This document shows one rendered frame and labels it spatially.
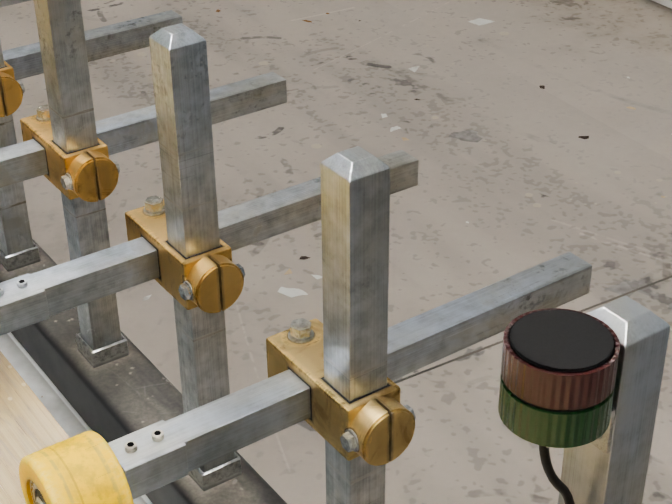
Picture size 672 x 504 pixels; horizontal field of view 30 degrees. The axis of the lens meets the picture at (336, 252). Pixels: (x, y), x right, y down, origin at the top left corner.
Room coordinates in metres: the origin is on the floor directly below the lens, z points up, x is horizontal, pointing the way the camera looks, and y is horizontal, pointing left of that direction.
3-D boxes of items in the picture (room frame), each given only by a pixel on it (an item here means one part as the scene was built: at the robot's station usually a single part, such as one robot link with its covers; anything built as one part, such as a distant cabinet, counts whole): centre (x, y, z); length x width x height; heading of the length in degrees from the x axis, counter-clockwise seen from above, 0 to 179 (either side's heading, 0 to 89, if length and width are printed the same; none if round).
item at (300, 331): (0.82, 0.03, 0.98); 0.02 x 0.02 x 0.01
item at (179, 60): (0.97, 0.13, 0.94); 0.03 x 0.03 x 0.48; 35
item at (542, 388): (0.53, -0.12, 1.17); 0.06 x 0.06 x 0.02
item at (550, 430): (0.53, -0.12, 1.14); 0.06 x 0.06 x 0.02
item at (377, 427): (0.78, 0.00, 0.95); 0.13 x 0.06 x 0.05; 35
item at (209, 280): (0.99, 0.14, 0.95); 0.13 x 0.06 x 0.05; 35
